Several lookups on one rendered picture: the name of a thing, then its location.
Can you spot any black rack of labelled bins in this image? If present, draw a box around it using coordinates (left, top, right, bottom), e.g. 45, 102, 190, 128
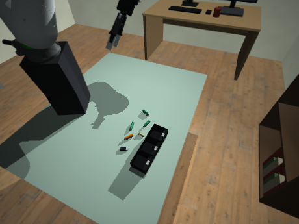
130, 124, 168, 174

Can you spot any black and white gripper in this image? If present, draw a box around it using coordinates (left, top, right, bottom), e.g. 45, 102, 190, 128
106, 0, 135, 51

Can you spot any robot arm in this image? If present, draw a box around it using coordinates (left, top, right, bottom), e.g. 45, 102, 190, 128
0, 0, 61, 62

